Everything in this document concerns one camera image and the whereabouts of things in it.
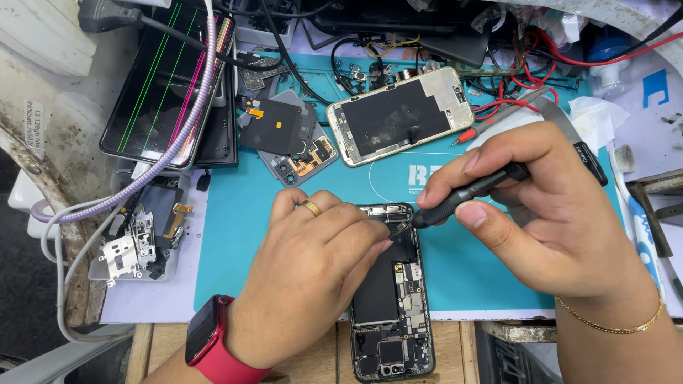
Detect person's right hand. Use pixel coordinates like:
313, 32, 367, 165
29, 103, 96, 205
416, 122, 662, 316

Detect person's left hand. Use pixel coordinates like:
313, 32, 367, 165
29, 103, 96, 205
227, 188, 395, 370

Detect black precision screwdriver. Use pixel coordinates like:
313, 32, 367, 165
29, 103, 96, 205
408, 161, 531, 230

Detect white and blue toothbrush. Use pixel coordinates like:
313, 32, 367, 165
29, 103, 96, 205
610, 145, 668, 305

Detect teal repair mat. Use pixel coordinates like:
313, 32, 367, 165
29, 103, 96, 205
193, 50, 628, 313

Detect metal tweezers with black sleeve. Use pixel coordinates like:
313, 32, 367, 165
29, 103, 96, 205
534, 96, 609, 187

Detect opened black phone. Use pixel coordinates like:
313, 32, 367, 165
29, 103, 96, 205
348, 202, 436, 384

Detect white tissue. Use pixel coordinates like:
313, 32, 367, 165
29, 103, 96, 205
568, 96, 630, 155

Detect red smartwatch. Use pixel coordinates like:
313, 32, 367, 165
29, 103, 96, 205
184, 294, 273, 384

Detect white card with blue mark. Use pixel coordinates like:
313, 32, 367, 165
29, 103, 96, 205
608, 53, 683, 182

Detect grey probe with red tip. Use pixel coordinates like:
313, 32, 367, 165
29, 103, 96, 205
451, 88, 553, 146

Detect black plastic crate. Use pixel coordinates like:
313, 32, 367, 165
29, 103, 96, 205
475, 325, 561, 384

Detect grey phone back with coil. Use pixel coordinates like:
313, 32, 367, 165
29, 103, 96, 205
237, 88, 340, 188

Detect grey phone housing with brackets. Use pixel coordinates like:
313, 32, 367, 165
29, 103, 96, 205
88, 171, 194, 289

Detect opened gold phone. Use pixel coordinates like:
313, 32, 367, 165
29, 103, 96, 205
325, 65, 476, 169

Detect heap of small phone parts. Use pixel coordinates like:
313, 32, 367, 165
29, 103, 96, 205
341, 60, 444, 97

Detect phone with striped broken screen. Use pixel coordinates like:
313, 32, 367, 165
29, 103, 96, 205
99, 2, 237, 171

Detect white parts tray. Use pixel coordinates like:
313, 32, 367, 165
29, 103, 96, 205
235, 0, 297, 49

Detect black flat device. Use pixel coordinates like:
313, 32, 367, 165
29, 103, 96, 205
312, 0, 494, 67

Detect white charger block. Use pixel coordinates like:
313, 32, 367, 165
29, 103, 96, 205
8, 170, 62, 239

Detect white paper label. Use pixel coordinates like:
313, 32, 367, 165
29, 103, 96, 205
24, 100, 46, 161

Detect thin gold bracelet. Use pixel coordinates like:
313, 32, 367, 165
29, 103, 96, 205
554, 290, 665, 336

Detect red test wires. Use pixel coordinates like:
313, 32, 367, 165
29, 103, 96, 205
472, 27, 683, 115

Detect lilac braided cable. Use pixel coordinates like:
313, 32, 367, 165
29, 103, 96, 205
30, 0, 219, 224

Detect thin black cable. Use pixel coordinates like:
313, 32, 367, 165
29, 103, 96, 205
259, 0, 334, 106

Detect white charging cable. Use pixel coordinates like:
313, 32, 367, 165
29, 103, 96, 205
40, 197, 134, 343

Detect yellow wire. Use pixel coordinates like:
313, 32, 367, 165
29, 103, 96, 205
365, 33, 422, 58

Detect black plug with cable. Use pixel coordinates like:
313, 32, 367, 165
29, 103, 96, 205
77, 0, 284, 73

